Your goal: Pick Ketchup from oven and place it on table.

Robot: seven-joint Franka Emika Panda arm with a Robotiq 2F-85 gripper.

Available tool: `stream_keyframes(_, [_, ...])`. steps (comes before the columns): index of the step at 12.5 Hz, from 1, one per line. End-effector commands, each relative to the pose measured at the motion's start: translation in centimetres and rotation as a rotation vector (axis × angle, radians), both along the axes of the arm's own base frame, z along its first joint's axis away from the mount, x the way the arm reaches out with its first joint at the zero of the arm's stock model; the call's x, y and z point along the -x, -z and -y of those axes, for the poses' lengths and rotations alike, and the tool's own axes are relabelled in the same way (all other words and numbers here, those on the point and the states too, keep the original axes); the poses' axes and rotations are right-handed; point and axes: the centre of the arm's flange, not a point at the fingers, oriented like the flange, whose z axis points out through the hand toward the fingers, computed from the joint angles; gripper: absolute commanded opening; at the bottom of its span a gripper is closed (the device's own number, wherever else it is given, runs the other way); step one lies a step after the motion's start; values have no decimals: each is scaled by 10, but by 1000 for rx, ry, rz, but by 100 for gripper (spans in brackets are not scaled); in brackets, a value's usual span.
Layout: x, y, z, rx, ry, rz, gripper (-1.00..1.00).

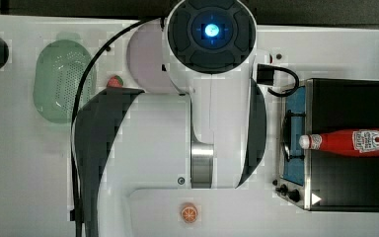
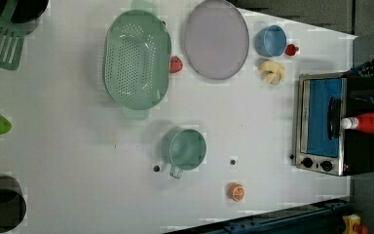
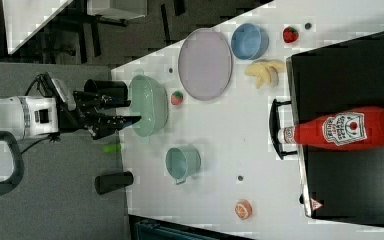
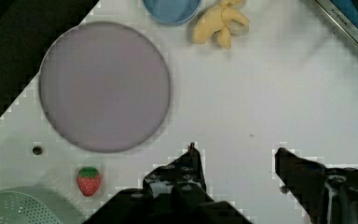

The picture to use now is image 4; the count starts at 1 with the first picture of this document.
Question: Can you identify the lilac round plate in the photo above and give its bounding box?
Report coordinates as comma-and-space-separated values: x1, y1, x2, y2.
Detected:
39, 21, 172, 152

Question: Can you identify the green perforated basket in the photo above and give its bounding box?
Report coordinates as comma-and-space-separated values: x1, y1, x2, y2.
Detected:
0, 187, 82, 224

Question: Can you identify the strawberry near basket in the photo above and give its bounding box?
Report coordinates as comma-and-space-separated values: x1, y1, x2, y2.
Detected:
76, 167, 102, 197

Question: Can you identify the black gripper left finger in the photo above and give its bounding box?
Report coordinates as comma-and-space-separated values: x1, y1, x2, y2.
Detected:
143, 142, 206, 198

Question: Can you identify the yellow banana bunch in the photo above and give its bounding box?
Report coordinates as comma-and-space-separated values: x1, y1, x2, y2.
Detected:
192, 0, 250, 49

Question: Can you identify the black and steel toaster oven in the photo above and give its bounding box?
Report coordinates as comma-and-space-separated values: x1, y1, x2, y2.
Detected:
313, 0, 358, 46

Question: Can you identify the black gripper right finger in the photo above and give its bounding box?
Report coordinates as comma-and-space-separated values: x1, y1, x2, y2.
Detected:
274, 147, 358, 224

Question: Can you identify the blue bowl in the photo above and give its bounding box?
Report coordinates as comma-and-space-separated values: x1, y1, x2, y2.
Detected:
142, 0, 202, 25

